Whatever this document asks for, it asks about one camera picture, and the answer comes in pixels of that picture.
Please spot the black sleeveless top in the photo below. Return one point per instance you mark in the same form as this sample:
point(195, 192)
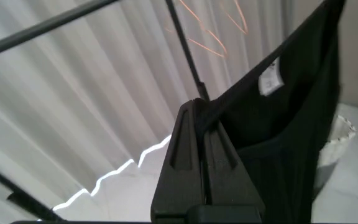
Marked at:
point(291, 124)

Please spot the white curtain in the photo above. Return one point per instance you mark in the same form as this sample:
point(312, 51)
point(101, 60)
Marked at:
point(73, 109)

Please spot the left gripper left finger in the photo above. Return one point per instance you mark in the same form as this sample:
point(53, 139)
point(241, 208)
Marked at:
point(179, 180)

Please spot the black clothes rack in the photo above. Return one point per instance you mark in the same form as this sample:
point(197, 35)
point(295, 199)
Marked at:
point(42, 28)

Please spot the pink clothes hanger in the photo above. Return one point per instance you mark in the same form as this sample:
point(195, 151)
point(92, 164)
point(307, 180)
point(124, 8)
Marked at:
point(197, 44)
point(242, 29)

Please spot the white laundry basket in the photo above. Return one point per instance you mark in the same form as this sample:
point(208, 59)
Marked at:
point(337, 140)

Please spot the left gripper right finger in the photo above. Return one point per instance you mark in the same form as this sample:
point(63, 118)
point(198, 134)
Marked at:
point(228, 180)

